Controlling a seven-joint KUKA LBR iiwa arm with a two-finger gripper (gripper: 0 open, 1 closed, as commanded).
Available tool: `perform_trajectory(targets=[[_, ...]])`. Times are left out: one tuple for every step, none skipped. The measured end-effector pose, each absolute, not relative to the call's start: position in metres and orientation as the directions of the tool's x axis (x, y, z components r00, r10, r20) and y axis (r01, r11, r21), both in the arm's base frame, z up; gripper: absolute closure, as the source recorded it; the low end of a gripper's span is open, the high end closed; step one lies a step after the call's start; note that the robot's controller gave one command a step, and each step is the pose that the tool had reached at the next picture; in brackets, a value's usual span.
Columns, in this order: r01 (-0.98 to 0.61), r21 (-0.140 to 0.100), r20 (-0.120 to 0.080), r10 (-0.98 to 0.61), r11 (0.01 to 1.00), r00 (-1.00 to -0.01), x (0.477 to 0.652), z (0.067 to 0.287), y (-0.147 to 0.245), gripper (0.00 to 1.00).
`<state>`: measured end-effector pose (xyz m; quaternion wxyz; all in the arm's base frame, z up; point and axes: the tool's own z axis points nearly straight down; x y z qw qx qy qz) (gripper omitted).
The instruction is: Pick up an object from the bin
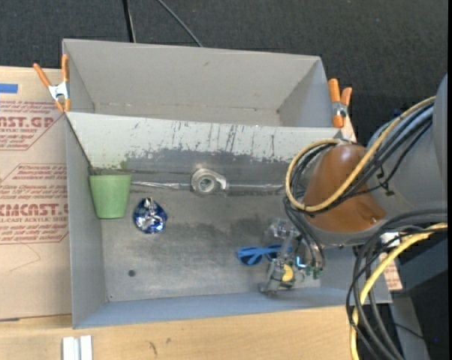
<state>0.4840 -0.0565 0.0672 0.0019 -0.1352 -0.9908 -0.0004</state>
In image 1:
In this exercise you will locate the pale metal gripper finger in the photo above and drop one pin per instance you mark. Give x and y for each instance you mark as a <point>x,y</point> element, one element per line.
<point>286,285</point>
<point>274,276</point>

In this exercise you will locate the yellow small thing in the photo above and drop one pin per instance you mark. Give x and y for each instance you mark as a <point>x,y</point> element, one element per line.
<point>287,275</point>

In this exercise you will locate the blue sunglasses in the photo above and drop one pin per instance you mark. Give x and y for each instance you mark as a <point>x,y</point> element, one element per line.
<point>250,256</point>

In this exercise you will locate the clear plastic thing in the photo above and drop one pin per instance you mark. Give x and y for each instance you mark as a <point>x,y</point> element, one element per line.
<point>279,229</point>

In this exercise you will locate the grey metal bin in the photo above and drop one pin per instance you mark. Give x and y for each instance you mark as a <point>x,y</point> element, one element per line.
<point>196,246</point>

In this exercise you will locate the blue shiny crumpled packet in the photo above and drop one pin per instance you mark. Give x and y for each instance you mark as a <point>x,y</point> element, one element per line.
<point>150,218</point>

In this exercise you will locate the green cup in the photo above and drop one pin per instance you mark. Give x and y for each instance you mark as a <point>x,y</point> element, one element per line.
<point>109,197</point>

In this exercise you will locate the brown cardboard board red print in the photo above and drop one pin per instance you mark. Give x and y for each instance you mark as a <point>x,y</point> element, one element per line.
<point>31,268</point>

